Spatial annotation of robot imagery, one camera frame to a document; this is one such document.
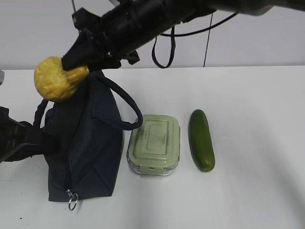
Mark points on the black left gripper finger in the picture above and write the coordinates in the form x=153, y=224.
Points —
x=49, y=145

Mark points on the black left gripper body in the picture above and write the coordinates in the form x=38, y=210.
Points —
x=18, y=136

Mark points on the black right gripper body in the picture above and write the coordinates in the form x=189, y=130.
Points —
x=127, y=27

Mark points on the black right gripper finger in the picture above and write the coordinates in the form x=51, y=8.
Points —
x=96, y=64
x=86, y=51

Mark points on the navy blue lunch bag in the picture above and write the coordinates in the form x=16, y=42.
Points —
x=89, y=127

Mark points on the yellow round bread bun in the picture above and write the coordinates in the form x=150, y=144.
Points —
x=54, y=83

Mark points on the green lidded glass container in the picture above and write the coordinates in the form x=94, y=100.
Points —
x=154, y=148

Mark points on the green cucumber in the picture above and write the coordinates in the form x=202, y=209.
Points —
x=200, y=141

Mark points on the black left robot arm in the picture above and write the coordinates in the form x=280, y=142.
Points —
x=4, y=115

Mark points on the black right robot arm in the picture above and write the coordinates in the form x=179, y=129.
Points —
x=183, y=11

